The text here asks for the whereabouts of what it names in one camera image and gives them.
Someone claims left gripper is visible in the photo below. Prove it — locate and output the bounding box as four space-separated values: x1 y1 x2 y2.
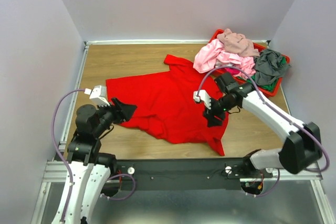
93 96 138 137

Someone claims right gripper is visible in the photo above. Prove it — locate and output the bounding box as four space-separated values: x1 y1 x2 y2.
202 95 236 129

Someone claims red t-shirt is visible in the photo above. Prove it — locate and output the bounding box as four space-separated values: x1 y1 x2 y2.
106 55 228 156

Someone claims red plastic bin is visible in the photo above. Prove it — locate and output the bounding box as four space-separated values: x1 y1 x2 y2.
209 29 290 97

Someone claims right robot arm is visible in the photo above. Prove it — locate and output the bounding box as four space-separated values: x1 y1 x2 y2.
193 72 323 178

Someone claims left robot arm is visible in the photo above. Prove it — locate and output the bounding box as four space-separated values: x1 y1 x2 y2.
53 98 137 223

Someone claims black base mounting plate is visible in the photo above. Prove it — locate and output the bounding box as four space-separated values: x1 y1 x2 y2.
117 157 273 191

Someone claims magenta shirt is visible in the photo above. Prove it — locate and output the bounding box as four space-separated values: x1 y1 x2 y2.
223 65 244 78

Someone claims light pink shirt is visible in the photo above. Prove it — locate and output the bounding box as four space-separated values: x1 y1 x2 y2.
193 39 256 76

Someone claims grey shirt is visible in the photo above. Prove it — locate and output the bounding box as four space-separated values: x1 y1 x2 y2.
254 49 291 86

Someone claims dusty pink shirt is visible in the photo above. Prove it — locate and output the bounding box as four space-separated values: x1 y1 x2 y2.
216 28 260 57

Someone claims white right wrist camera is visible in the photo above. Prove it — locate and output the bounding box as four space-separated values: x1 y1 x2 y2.
193 90 211 109

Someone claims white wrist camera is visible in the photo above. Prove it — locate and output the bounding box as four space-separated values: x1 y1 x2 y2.
193 90 211 109
84 85 110 107

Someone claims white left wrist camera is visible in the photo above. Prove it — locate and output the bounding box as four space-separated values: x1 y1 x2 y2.
84 85 110 107

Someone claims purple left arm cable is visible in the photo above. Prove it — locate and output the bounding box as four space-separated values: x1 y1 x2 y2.
51 89 91 222

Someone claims aluminium left rail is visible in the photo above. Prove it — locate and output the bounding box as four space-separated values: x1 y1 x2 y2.
51 41 89 161

